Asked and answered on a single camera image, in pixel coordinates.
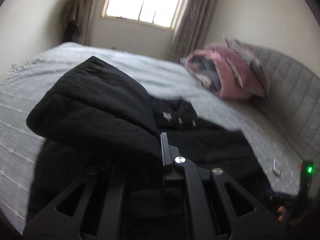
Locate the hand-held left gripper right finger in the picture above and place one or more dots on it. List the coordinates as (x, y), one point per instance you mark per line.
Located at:
(195, 192)

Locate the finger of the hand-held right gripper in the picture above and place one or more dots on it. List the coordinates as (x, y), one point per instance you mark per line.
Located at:
(282, 197)

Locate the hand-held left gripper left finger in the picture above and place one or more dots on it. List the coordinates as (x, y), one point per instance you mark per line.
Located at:
(98, 195)

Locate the black padded coat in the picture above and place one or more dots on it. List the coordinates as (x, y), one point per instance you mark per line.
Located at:
(100, 115)

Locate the hanging brown clothes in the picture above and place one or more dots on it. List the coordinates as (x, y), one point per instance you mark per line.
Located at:
(73, 17)

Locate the person's right hand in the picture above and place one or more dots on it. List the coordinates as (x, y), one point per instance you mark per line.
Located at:
(281, 211)

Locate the white garment tag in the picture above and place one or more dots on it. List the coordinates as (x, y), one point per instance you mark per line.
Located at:
(276, 168)

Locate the grey padded headboard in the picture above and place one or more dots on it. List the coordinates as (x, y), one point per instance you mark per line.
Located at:
(290, 92)

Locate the pink velvet pillow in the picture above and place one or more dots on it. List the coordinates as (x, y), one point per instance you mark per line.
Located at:
(232, 80)

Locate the folded grey floral quilt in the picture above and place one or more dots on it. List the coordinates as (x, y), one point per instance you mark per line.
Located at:
(202, 70)

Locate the bed with grey checked bedspread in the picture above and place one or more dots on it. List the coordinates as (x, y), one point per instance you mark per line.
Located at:
(30, 80)

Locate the grey velvet pillow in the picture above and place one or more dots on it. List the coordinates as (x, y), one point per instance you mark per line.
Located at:
(255, 65)

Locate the beige curtain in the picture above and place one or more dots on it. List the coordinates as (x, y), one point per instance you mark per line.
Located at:
(192, 17)
(90, 10)

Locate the bright window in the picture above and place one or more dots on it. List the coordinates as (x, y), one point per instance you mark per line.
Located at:
(145, 0)

